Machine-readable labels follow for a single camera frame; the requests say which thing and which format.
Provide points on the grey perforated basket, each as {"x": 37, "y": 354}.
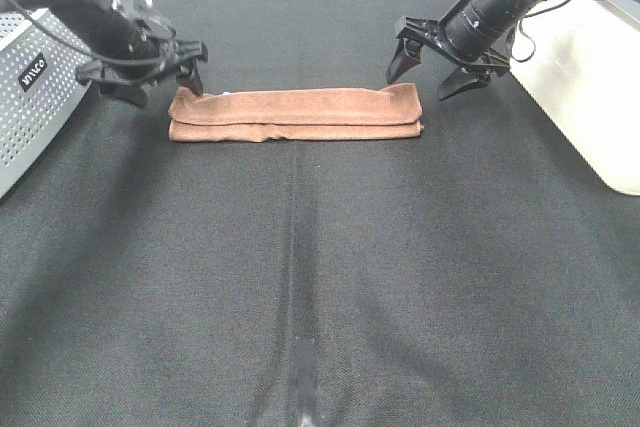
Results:
{"x": 39, "y": 90}

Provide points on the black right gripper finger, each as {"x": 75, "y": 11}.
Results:
{"x": 460, "y": 81}
{"x": 406, "y": 57}

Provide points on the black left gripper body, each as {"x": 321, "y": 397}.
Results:
{"x": 149, "y": 59}

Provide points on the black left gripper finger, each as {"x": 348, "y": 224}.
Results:
{"x": 133, "y": 95}
{"x": 189, "y": 77}

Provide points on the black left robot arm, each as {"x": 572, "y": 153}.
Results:
{"x": 102, "y": 29}

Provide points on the brown towel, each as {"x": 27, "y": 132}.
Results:
{"x": 325, "y": 114}

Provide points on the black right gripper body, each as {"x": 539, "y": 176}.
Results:
{"x": 461, "y": 36}

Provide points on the white plastic basket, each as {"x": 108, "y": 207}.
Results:
{"x": 579, "y": 61}

